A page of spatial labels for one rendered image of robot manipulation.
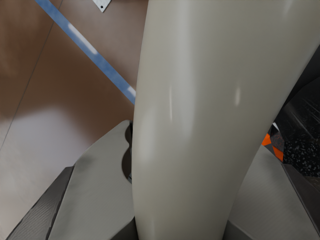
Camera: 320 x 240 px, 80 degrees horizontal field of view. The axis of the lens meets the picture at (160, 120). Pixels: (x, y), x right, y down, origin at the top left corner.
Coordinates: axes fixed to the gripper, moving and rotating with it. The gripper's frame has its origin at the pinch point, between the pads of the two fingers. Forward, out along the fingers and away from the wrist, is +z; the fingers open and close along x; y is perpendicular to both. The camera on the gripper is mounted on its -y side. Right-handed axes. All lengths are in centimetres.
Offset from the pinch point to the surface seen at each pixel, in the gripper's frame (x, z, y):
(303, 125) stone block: 49, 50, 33
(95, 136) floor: -67, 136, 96
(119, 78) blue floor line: -37, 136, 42
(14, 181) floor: -211, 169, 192
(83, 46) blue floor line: -66, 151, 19
